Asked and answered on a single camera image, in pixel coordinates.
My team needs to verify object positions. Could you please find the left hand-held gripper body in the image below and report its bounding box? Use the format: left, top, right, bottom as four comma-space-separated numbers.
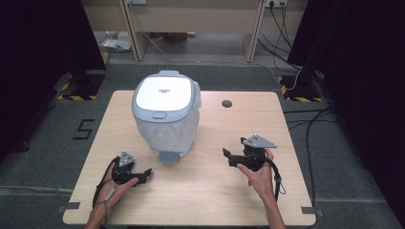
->
111, 151, 148, 187

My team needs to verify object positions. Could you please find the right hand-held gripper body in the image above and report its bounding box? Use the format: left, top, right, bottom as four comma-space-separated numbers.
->
228, 134, 278, 173

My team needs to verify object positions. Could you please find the white pedal trash can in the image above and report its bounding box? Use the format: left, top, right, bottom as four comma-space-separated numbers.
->
131, 70, 203, 165

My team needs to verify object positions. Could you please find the person's left hand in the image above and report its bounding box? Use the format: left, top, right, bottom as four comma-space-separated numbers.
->
94, 163, 140, 216

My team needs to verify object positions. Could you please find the person's right hand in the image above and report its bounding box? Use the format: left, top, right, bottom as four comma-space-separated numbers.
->
236, 147, 277, 205

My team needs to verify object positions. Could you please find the hazard striped stand base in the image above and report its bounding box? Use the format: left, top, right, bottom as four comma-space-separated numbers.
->
276, 72, 325, 104
54, 70, 107, 102

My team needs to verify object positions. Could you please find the clutter of papers under desk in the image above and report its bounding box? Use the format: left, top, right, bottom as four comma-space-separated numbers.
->
95, 30, 134, 65

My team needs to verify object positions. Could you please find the black curtain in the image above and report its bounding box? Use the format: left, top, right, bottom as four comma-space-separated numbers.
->
287, 0, 405, 220
0, 0, 107, 163

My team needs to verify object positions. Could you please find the light wooden desk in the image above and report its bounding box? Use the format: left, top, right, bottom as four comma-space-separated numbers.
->
80, 0, 309, 64

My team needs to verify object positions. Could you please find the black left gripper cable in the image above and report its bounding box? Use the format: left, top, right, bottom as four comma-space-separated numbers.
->
92, 156, 121, 211

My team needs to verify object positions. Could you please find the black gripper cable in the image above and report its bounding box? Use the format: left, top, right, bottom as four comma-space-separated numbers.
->
92, 156, 121, 211
265, 156, 287, 202

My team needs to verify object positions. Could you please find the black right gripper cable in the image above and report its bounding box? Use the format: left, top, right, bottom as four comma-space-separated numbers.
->
265, 156, 287, 202

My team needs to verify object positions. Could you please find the black floor cable bundle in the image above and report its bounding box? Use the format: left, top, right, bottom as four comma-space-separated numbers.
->
257, 3, 339, 208

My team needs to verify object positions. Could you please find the grey table foot bracket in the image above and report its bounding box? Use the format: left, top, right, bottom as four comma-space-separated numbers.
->
300, 206, 323, 218
57, 201, 81, 214

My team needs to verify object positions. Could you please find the white wall power socket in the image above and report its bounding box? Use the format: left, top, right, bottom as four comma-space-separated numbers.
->
264, 0, 288, 9

